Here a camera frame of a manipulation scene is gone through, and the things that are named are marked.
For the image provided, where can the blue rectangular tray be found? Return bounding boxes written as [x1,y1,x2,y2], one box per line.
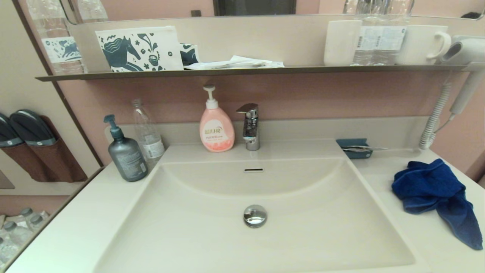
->
[336,138,374,159]

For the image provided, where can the pink hand soap pump bottle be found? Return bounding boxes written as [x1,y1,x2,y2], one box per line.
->
[199,85,235,153]

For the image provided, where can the clear empty plastic bottle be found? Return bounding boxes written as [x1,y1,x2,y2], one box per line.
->
[131,99,166,169]

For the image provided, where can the dark metal wall shelf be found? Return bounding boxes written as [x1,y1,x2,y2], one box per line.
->
[35,63,485,82]

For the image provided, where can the white horse print pouch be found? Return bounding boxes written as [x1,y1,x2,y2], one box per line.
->
[95,25,185,72]

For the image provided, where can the white ribbed mug with handle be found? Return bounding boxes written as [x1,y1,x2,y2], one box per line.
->
[396,25,452,66]

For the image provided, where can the white plastic amenity packets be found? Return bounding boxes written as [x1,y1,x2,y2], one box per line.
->
[184,55,285,70]

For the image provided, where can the white wall hair dryer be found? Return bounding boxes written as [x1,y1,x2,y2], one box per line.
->
[440,35,485,116]

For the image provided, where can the wall mirror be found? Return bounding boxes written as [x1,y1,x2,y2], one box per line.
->
[61,0,485,25]

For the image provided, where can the white vanity sink basin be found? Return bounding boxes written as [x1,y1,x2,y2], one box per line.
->
[93,140,417,273]

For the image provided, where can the grey pump bottle teal nozzle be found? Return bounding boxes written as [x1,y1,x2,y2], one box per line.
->
[103,115,149,182]

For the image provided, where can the chrome drain stopper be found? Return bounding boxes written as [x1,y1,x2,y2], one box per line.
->
[243,205,268,228]

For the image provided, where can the dark grey slipper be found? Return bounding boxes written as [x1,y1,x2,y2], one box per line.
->
[9,109,56,146]
[0,113,24,147]

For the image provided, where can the capped plastic water bottle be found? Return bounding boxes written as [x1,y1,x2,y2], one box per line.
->
[27,212,50,234]
[18,207,38,228]
[0,221,31,258]

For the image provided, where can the small dark print pouch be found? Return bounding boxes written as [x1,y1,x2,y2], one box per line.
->
[179,43,200,67]

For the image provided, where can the white coiled dryer cord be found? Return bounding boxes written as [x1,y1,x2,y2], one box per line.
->
[419,82,455,150]

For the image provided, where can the water bottle horse label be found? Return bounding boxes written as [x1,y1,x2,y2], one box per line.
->
[26,0,88,75]

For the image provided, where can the brown fabric slipper pocket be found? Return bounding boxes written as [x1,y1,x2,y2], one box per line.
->
[0,141,48,182]
[27,116,88,183]

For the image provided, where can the blue microfibre cloth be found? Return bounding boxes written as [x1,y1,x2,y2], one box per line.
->
[391,158,483,251]

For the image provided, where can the white ribbed cup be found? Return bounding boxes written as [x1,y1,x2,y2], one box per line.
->
[323,20,363,67]

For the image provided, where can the white packaged toothbrush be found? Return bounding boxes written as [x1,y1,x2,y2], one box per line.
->
[343,145,389,153]

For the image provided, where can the chrome faucet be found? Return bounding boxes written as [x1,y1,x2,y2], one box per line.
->
[236,103,261,151]

